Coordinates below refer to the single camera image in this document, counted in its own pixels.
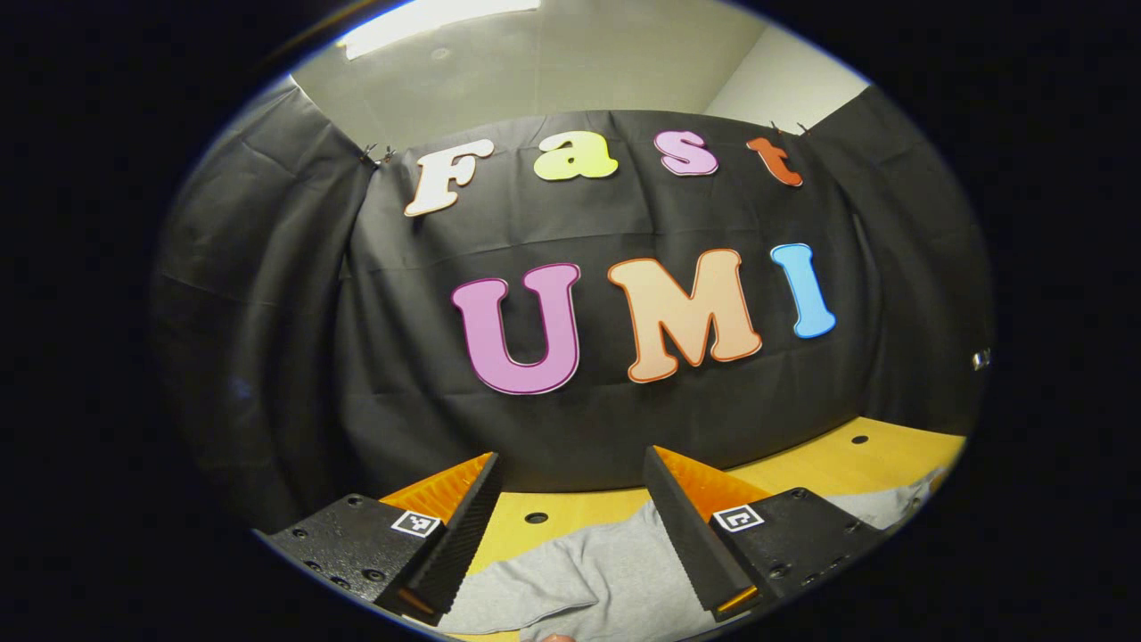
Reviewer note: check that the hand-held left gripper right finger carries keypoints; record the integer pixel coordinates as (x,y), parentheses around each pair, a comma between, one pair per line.
(686,544)

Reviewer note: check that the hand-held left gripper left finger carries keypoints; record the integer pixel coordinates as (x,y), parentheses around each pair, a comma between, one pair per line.
(459,548)

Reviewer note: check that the grey zip-neck sweatshirt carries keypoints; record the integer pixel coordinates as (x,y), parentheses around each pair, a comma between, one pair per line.
(597,580)

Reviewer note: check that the black backdrop cloth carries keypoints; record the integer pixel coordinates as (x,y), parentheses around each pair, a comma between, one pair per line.
(579,419)

